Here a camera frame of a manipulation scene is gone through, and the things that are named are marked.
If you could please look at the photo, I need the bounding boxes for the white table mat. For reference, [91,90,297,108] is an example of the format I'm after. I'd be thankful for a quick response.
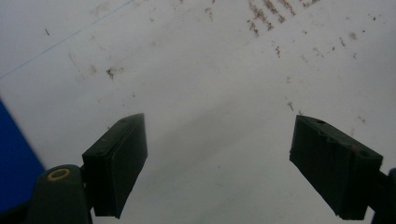
[0,0,396,224]

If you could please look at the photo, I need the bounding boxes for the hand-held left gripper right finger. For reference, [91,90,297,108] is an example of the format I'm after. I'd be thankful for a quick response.
[289,114,384,221]

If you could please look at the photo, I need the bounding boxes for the cardboard box with blue sides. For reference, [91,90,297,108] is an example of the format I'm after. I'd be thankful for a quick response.
[0,98,47,213]

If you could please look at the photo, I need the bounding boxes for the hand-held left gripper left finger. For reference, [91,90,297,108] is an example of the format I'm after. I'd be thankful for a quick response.
[81,113,149,219]

